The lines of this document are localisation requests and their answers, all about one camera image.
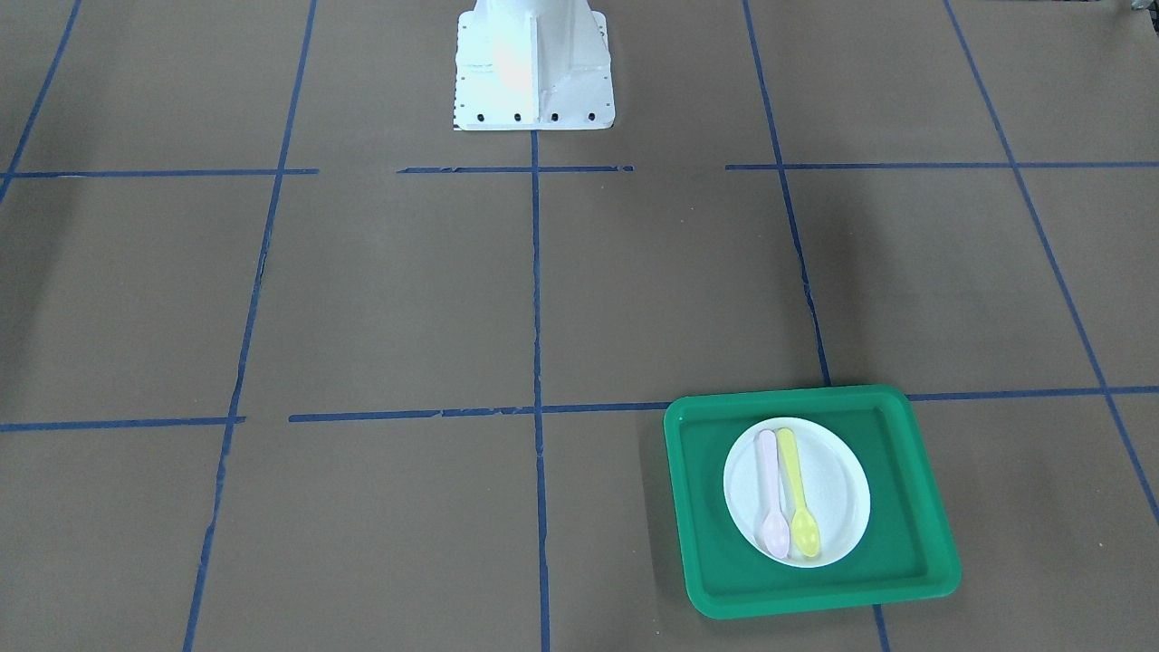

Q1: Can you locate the white round plate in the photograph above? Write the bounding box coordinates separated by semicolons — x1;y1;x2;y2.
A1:
722;417;872;569

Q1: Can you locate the pink plastic spoon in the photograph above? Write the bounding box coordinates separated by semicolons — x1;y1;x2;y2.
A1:
756;428;790;561

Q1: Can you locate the yellow plastic spoon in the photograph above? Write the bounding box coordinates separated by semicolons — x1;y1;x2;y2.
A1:
775;427;822;561

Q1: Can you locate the green plastic tray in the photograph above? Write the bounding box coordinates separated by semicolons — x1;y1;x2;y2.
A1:
664;384;962;620

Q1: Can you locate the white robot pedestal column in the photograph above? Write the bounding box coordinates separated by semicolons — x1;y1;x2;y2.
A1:
452;1;615;131

